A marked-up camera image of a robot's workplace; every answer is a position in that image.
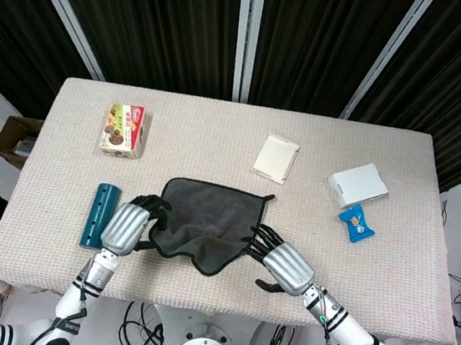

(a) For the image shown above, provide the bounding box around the brown cardboard box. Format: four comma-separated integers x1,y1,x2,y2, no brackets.
0,113,45,171

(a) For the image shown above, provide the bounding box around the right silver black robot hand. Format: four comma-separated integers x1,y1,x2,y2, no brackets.
239,221,320,298

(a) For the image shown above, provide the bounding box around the table with beige tablecloth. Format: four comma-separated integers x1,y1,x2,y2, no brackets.
0,68,461,345

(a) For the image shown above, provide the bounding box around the teal cylinder tube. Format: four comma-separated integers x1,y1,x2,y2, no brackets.
79,180,123,251

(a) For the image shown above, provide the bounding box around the cookie snack box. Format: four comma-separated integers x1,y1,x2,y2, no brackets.
97,101,154,162

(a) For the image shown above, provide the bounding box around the blue snack packet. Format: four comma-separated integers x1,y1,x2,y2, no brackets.
334,202,380,246

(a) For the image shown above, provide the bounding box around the dark grey cloth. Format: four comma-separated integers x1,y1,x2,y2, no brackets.
144,174,277,283

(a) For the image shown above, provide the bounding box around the cream flat card box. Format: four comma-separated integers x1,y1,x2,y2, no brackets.
250,131,303,187

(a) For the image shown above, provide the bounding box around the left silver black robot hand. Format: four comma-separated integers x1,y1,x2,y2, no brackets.
98,189,175,262

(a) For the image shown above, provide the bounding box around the white cardboard box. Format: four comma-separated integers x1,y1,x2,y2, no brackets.
324,158,393,215

